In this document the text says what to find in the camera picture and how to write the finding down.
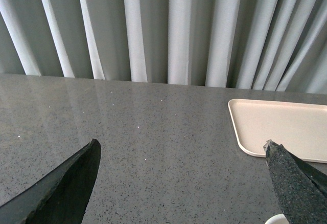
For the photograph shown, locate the cream rectangular tray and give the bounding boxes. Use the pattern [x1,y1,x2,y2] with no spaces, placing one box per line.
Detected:
[228,99,326,163]

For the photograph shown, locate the grey pleated curtain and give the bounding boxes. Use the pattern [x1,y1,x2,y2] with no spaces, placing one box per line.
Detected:
[1,0,326,94]

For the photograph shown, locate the white smiley mug black handle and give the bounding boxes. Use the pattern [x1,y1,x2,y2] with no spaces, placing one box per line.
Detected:
[265,214,289,224]

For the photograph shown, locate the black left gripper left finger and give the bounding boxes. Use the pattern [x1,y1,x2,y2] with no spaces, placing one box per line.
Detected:
[1,139,101,223]

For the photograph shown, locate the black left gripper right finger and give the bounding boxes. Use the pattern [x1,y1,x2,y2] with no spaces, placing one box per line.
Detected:
[264,140,326,223]

